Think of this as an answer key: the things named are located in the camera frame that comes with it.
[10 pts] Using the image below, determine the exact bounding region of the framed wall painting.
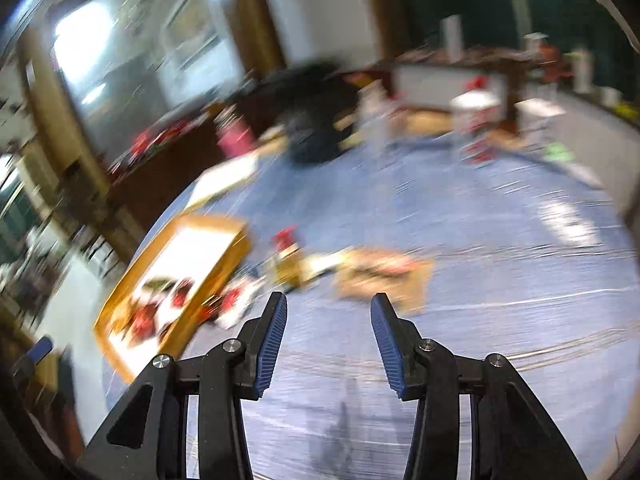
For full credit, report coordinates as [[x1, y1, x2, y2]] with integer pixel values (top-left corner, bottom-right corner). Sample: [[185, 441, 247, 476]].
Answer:
[[162, 0, 220, 70]]

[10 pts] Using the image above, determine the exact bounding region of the white book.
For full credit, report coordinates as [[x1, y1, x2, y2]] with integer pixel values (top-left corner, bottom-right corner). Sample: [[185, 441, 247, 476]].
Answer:
[[184, 152, 259, 211]]

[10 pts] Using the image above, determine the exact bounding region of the white red liquor bottle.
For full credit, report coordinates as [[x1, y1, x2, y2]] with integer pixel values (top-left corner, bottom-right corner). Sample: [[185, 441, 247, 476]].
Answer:
[[450, 76, 501, 167]]

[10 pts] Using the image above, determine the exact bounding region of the blue plaid tablecloth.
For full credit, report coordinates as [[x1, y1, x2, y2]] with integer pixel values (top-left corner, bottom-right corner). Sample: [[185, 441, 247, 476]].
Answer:
[[102, 138, 640, 480]]

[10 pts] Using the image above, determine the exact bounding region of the brown cake packet yellow edge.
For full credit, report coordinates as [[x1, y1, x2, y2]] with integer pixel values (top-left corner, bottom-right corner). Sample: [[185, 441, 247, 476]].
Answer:
[[334, 247, 435, 314]]

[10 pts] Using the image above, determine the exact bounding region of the gold tray box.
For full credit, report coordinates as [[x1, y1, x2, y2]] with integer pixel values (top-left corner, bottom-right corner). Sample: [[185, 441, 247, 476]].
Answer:
[[93, 214, 250, 384]]

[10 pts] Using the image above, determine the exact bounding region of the white small packet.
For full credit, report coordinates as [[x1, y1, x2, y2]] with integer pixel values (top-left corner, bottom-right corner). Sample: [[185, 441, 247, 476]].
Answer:
[[302, 249, 348, 282]]

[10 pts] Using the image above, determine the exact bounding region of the white red snack packet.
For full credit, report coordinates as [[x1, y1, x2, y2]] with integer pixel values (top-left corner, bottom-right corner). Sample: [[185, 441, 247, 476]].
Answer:
[[215, 275, 265, 330]]

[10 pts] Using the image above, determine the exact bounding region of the gold green tea packet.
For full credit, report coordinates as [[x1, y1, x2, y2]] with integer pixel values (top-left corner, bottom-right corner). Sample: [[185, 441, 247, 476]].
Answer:
[[267, 242, 309, 292]]

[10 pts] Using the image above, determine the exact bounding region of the black electric kettle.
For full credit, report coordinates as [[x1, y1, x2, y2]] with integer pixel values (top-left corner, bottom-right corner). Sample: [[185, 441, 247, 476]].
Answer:
[[266, 60, 357, 166]]

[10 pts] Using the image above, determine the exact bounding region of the dark red stick packet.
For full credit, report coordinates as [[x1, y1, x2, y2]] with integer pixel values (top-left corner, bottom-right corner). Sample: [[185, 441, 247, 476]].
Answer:
[[272, 226, 297, 252]]

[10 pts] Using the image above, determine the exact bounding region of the white spray bottle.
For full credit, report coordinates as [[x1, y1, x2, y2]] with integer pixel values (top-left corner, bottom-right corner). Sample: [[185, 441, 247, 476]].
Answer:
[[358, 80, 396, 156]]

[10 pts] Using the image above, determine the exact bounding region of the pink water bottle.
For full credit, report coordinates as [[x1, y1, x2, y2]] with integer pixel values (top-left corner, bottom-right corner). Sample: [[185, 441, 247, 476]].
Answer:
[[215, 106, 255, 158]]

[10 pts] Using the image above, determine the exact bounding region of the dark wooden sideboard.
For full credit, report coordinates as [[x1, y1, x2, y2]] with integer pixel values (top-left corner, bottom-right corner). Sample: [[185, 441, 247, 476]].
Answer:
[[108, 103, 224, 231]]

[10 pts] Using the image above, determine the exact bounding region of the white patterned paper cup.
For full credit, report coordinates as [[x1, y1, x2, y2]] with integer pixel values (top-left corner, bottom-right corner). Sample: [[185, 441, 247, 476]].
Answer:
[[515, 98, 565, 151]]

